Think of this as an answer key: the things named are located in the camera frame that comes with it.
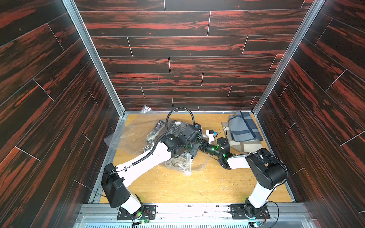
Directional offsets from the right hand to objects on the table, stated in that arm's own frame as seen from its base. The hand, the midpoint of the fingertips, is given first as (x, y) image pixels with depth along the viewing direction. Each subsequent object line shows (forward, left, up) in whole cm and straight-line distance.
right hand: (194, 141), depth 88 cm
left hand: (-9, -1, +9) cm, 12 cm away
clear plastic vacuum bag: (+11, +43, -10) cm, 46 cm away
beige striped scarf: (+3, -38, -9) cm, 39 cm away
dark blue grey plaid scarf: (+19, -37, -8) cm, 43 cm away
